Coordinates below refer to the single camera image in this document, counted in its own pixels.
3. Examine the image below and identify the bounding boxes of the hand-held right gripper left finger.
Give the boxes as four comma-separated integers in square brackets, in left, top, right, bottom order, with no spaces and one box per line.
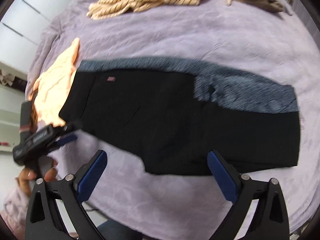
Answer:
[24,150,108,240]

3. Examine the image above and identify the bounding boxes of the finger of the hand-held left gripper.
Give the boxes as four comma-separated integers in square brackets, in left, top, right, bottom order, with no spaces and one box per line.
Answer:
[48,134,78,153]
[53,120,83,137]

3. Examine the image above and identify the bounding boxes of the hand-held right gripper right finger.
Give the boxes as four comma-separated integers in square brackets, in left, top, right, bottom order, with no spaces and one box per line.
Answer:
[207,150,291,240]

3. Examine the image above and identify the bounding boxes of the black pants with floral trim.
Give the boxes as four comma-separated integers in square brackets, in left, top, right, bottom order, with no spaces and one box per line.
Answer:
[59,57,301,176]

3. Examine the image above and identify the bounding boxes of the person's left forearm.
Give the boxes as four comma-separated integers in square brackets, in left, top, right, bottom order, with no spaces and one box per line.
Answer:
[0,177,32,240]

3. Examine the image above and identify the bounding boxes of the person's left hand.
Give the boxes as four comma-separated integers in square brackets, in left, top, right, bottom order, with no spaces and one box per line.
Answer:
[18,156,58,196]

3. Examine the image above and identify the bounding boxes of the peach cloth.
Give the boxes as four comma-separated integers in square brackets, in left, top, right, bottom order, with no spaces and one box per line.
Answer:
[29,37,81,128]

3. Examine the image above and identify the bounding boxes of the person's legs in jeans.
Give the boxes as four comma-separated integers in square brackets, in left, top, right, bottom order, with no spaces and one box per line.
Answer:
[96,219,152,240]

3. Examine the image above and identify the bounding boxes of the white wardrobe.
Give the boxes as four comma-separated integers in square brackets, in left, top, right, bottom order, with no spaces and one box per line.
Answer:
[0,0,83,155]

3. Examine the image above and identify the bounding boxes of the purple embossed blanket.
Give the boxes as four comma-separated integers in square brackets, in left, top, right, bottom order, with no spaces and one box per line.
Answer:
[24,0,320,240]

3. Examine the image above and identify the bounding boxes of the cream striped garment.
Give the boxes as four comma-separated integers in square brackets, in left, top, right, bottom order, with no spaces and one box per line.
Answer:
[86,0,213,21]

